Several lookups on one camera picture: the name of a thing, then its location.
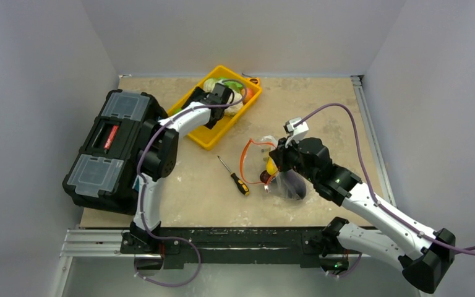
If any purple toy eggplant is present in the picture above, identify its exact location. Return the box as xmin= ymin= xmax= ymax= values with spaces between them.
xmin=280 ymin=170 xmax=307 ymax=200

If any clear orange zip bag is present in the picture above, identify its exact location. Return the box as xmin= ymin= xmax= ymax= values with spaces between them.
xmin=239 ymin=136 xmax=307 ymax=200

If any dark red toy fruit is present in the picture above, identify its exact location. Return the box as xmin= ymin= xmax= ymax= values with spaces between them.
xmin=259 ymin=170 xmax=271 ymax=184

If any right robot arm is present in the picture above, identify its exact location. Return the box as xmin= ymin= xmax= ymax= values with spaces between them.
xmin=269 ymin=137 xmax=456 ymax=294

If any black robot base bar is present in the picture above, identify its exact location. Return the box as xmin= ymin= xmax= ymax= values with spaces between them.
xmin=120 ymin=226 xmax=357 ymax=273

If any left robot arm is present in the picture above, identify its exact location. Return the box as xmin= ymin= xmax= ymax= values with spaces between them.
xmin=129 ymin=79 xmax=243 ymax=253

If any green toy cabbage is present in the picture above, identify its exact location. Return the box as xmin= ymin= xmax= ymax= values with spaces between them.
xmin=202 ymin=78 xmax=218 ymax=92

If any white toy cauliflower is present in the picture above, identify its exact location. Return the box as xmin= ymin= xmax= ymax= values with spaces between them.
xmin=224 ymin=91 xmax=244 ymax=117

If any yellow plastic bin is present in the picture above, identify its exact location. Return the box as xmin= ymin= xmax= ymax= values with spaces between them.
xmin=168 ymin=65 xmax=262 ymax=150

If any yellow black screwdriver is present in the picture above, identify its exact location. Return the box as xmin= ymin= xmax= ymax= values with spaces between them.
xmin=217 ymin=155 xmax=250 ymax=196

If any black plastic toolbox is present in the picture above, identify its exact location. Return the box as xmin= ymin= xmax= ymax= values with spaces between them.
xmin=62 ymin=89 xmax=168 ymax=215

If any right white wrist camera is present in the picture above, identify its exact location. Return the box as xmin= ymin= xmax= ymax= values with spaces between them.
xmin=283 ymin=117 xmax=309 ymax=147

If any aluminium frame rail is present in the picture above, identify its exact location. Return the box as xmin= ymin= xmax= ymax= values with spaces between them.
xmin=62 ymin=75 xmax=393 ymax=260

